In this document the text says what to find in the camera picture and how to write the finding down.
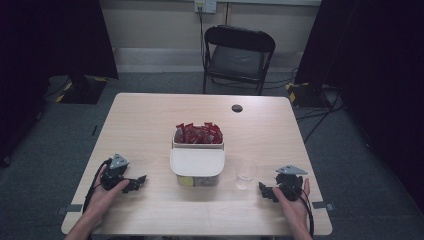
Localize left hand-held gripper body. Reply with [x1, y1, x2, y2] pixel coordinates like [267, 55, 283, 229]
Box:
[99, 153, 131, 192]

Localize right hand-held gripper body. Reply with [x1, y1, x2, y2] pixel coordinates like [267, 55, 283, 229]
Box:
[275, 164, 309, 202]

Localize clear glass cup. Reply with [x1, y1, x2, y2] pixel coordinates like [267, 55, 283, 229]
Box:
[234, 161, 259, 191]

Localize white storage box with lid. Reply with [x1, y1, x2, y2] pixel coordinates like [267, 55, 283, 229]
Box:
[169, 128, 226, 188]

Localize person's right hand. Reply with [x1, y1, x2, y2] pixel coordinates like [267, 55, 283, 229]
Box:
[272, 177, 312, 231]

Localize person's left hand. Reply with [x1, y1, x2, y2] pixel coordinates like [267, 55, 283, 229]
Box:
[87, 165, 131, 221]

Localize grey tape strip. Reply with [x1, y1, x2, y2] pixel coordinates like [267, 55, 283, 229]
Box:
[56, 203, 84, 215]
[311, 200, 336, 212]

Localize pile of red packets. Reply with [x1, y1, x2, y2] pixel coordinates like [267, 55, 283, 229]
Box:
[174, 121, 224, 145]

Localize black stand base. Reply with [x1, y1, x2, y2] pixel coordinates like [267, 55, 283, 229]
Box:
[285, 81, 330, 109]
[55, 74, 109, 105]

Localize black folding chair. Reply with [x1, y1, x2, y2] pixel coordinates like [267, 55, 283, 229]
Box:
[201, 24, 277, 97]

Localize black curtain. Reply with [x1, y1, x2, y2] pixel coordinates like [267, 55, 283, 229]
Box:
[294, 0, 424, 214]
[0, 0, 120, 168]

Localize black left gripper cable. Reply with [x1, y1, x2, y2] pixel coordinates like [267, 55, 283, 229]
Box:
[82, 157, 113, 214]

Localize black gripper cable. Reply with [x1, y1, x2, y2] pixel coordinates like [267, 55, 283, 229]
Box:
[82, 157, 113, 214]
[283, 184, 316, 238]

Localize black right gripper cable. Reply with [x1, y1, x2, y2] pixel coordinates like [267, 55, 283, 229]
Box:
[283, 184, 316, 238]

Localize black floor cables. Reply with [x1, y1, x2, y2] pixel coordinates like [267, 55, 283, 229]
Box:
[294, 89, 346, 145]

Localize black wall socket cable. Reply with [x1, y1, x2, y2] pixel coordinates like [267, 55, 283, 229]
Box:
[197, 6, 207, 69]

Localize white wall socket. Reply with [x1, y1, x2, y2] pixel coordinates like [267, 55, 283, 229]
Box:
[194, 0, 218, 15]

